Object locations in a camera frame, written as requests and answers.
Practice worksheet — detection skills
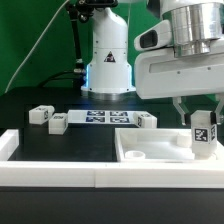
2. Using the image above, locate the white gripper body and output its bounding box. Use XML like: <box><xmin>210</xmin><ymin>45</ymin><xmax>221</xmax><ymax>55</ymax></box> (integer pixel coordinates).
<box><xmin>134</xmin><ymin>44</ymin><xmax>224</xmax><ymax>99</ymax></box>

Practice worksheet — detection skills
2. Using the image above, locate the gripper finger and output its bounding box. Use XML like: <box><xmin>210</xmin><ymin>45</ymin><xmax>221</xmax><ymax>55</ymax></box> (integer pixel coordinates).
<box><xmin>172</xmin><ymin>97</ymin><xmax>190</xmax><ymax>125</ymax></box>
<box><xmin>211</xmin><ymin>93</ymin><xmax>224</xmax><ymax>124</ymax></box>

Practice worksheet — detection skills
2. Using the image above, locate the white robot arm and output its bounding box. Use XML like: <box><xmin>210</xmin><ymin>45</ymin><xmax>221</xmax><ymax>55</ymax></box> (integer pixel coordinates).
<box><xmin>87</xmin><ymin>0</ymin><xmax>224</xmax><ymax>124</ymax></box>

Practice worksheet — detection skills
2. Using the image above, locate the white U-shaped fence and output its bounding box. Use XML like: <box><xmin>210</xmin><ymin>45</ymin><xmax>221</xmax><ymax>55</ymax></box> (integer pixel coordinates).
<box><xmin>0</xmin><ymin>129</ymin><xmax>224</xmax><ymax>189</ymax></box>

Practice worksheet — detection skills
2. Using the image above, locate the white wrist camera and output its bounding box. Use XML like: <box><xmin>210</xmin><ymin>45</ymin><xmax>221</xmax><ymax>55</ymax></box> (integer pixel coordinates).
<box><xmin>134</xmin><ymin>20</ymin><xmax>173</xmax><ymax>51</ymax></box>

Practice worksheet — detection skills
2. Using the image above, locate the black cable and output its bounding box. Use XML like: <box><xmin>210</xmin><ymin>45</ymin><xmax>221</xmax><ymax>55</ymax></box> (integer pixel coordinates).
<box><xmin>38</xmin><ymin>69</ymin><xmax>88</xmax><ymax>89</ymax></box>

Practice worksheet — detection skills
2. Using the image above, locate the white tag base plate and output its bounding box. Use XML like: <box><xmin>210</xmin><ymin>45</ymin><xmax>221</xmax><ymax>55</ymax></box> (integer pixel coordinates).
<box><xmin>68</xmin><ymin>110</ymin><xmax>140</xmax><ymax>124</ymax></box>

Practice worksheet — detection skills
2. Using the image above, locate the grey cable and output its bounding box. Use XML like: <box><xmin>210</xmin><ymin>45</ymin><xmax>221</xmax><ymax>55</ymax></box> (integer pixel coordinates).
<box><xmin>3</xmin><ymin>0</ymin><xmax>72</xmax><ymax>96</ymax></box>

